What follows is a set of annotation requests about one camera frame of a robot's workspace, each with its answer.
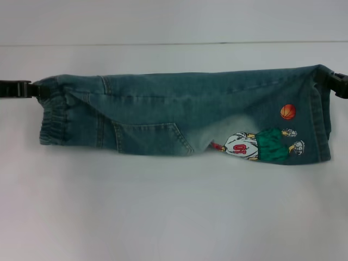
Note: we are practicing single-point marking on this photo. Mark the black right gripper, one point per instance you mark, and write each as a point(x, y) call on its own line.
point(341, 85)

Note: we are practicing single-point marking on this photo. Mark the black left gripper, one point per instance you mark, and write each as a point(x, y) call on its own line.
point(13, 89)

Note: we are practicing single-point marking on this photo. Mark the blue denim shorts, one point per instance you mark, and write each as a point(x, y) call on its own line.
point(174, 108)

